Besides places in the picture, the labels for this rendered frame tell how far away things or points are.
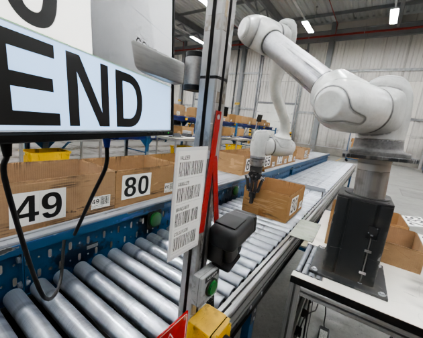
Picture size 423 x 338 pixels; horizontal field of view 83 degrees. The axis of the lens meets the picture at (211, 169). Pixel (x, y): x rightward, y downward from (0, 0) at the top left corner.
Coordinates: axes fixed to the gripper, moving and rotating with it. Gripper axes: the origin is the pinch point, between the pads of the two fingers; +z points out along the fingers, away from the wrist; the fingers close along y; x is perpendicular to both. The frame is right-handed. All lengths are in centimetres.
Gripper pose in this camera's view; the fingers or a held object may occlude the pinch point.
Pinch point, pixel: (251, 197)
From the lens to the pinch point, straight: 151.0
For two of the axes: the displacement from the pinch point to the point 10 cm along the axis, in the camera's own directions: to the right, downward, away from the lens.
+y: 8.2, 1.9, -5.4
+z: -1.1, 9.8, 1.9
